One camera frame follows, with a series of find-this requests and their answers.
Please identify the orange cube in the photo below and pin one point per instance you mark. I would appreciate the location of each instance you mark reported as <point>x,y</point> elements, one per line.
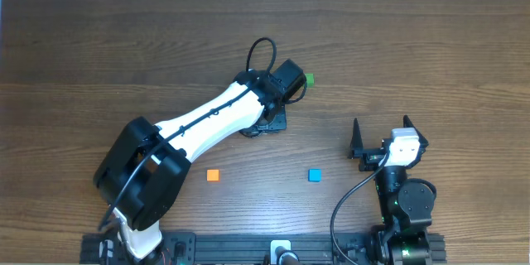
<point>213,175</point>

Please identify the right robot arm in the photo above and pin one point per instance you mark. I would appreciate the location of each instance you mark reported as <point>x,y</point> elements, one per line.
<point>410,203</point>

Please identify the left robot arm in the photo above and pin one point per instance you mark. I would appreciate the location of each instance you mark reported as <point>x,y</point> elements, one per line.
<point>215,120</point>

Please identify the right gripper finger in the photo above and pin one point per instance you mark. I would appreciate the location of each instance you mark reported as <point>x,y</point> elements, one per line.
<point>357,138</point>
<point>408,123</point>

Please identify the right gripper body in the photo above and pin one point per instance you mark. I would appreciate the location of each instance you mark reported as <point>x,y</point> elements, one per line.
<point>368,159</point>

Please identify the green cube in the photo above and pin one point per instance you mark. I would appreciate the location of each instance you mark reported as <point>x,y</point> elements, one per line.
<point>309,79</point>

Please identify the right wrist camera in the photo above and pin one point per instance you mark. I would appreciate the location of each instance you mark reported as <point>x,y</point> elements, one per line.
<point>402,147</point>

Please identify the mounting rail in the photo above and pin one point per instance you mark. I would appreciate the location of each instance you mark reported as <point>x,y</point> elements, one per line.
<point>232,248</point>

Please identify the blue cube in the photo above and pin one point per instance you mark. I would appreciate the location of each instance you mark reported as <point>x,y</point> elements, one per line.
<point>314,175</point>

